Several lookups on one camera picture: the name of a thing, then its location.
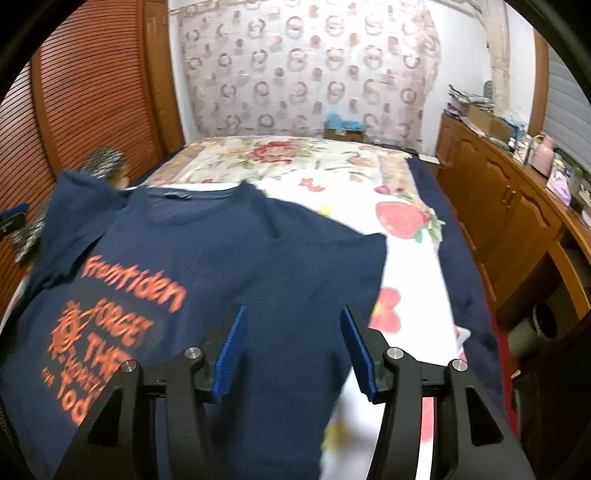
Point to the flat cardboard box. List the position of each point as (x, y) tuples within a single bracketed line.
[(489, 121)]

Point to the navy bed sheet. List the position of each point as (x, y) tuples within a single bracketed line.
[(461, 277)]

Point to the picture frame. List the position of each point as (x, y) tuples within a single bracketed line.
[(559, 184)]

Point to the wooden louvered wardrobe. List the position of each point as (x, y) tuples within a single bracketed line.
[(92, 92)]

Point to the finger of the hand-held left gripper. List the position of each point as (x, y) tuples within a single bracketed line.
[(14, 219)]

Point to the beige window curtain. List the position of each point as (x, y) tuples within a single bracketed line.
[(496, 50)]

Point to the wooden sideboard cabinet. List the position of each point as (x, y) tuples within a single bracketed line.
[(503, 207)]

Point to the brown cardboard box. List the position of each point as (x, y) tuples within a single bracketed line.
[(344, 135)]

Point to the stack of folded cloths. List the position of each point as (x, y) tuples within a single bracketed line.
[(466, 99)]

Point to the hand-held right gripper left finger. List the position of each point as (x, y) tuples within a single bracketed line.
[(229, 355)]

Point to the speckled grey cloth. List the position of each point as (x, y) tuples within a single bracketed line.
[(102, 162)]

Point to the grey window blind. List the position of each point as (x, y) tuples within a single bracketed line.
[(570, 101)]

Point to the navy t-shirt with orange print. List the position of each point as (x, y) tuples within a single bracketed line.
[(231, 240)]

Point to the white round pot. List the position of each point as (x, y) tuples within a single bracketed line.
[(535, 330)]

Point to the blue plastic bag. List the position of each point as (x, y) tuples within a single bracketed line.
[(344, 122)]

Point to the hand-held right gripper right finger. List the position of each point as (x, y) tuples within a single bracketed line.
[(359, 355)]

